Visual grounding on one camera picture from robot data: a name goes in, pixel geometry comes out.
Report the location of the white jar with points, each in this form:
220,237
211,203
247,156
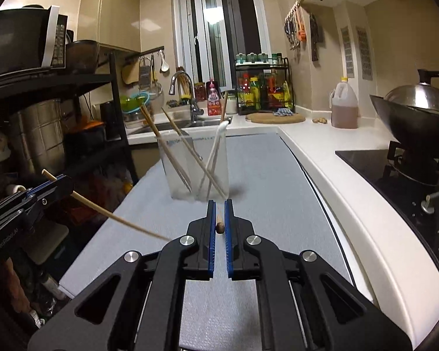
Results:
231,103

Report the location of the red dish soap bottle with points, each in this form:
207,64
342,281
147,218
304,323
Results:
213,100

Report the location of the stainless steel sink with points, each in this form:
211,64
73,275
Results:
181,124

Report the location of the black spice rack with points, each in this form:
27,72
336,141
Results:
263,83

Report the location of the microwave oven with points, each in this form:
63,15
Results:
32,38

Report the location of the window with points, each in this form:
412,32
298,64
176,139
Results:
210,33

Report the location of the white striped spoon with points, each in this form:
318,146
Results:
216,166

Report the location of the clear plastic utensil holder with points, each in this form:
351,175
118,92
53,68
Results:
203,141

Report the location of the black wok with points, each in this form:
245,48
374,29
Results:
411,113

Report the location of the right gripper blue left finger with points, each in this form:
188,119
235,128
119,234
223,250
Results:
211,216

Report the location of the blue dish cloth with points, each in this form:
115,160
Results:
283,112

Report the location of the hanging black cleaver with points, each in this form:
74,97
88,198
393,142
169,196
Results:
315,37

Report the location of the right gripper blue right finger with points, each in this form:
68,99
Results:
228,213

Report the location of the green colander bowl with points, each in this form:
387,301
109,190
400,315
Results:
133,103

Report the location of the black gas stove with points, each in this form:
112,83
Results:
416,200

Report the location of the large steel stockpot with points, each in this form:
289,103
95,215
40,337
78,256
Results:
37,136

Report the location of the chrome kitchen faucet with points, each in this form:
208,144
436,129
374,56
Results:
182,81

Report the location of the person's left hand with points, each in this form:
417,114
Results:
11,287

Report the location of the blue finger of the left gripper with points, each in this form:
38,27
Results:
53,193
58,185

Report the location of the white hanging ladle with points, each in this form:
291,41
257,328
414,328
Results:
164,67

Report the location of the metal grater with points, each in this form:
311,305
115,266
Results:
144,73

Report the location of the black metal shelf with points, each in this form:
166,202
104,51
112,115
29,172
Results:
65,122

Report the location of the ginger root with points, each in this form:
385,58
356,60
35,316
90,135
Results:
321,120

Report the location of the round wooden cutting board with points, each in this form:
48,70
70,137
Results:
270,118

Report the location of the plastic jug of oil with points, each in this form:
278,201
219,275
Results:
344,106

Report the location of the hanging utensils rack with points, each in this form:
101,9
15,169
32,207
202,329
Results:
294,27

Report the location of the orange lidded pot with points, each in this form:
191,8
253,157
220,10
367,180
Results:
82,125

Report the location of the dark glass bowl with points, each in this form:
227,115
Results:
82,56

